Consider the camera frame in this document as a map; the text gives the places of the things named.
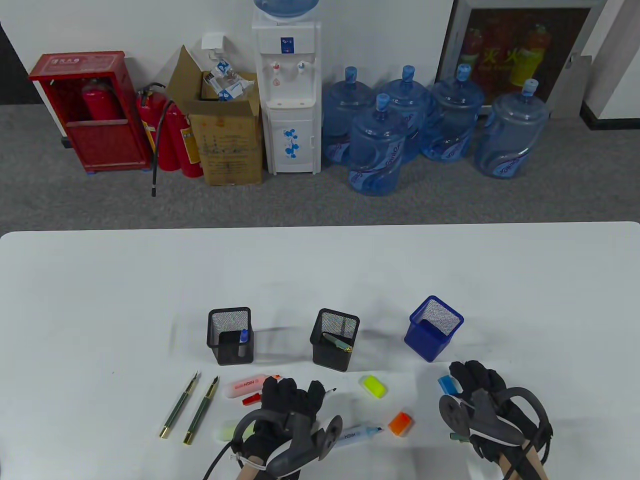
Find black double door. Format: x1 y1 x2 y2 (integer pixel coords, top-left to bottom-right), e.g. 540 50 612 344
0 25 45 106

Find black extinguisher hose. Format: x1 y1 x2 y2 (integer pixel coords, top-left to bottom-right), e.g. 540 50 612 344
150 100 176 197

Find white water dispenser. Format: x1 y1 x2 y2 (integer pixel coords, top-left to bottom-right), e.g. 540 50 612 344
251 9 322 175

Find person's right hand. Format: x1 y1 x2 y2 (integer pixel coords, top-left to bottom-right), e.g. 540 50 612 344
448 361 553 458

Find orange highlighter pen cap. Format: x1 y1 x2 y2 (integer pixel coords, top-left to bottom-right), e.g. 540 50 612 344
388 411 414 438

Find brown cardboard box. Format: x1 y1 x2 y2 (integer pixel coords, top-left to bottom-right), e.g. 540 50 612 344
165 45 264 186

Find green pens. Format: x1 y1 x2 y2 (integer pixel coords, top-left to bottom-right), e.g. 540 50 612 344
321 332 354 352

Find black cable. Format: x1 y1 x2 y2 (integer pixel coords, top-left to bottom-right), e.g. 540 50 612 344
202 440 241 480

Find person's right forearm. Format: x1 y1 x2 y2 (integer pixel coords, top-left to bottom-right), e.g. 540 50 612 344
500 440 543 480

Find yellow highlighter pen cap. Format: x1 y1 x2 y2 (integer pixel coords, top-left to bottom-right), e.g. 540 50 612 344
360 375 387 399

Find green fountain pen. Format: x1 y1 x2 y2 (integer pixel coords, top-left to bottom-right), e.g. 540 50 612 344
159 371 201 440
183 376 220 445

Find red fire extinguisher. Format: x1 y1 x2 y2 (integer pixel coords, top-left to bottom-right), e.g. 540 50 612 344
136 84 171 172
164 102 204 179
81 78 124 121

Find glass-door fire cabinet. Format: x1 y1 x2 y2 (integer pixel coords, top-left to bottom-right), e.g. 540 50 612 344
434 0 609 119

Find pale blue highlighter pen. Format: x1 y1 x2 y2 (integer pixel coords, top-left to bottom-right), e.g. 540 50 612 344
332 425 385 446

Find blue mesh pen holder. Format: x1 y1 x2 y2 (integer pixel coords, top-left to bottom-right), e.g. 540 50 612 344
404 295 465 363

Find black wrist-mounted tracker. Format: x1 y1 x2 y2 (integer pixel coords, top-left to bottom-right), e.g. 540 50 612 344
438 387 553 446
231 409 344 478

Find person's left hand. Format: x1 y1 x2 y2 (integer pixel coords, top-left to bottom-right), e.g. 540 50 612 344
242 376 328 458

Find salmon pink highlighter pen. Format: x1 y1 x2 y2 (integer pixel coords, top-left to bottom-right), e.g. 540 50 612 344
221 373 282 399

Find red fire extinguisher cabinet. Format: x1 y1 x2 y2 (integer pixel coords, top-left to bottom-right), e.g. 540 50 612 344
28 50 153 174

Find black mesh pen holder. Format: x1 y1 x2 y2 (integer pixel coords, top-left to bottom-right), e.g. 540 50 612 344
206 306 255 366
310 308 361 372

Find pile of white-blue packets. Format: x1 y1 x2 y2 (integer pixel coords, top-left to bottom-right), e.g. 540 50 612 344
201 58 257 102

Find blue water jug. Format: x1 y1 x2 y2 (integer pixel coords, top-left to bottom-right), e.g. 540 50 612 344
419 63 485 163
474 79 551 179
322 66 377 166
348 93 409 197
376 65 432 164

